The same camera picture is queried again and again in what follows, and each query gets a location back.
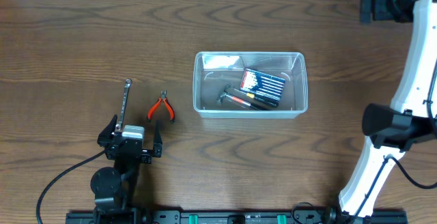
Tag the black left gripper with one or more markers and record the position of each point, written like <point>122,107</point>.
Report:
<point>130,150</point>

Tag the silver combination wrench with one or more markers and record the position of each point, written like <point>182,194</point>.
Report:
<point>119,124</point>

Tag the claw hammer orange black handle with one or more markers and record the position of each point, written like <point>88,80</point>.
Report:
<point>224,94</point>

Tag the black yellow screwdriver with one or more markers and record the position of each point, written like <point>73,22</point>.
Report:
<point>267,101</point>

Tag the blue precision screwdriver set case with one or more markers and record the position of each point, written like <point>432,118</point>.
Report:
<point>260,83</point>

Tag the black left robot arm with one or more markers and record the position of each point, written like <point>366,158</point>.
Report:
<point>114,186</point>

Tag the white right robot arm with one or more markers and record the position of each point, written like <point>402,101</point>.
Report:
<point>390,131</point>

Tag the clear plastic storage container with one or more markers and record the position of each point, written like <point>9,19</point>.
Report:
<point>214,70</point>

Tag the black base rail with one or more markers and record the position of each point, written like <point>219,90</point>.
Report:
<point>177,217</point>

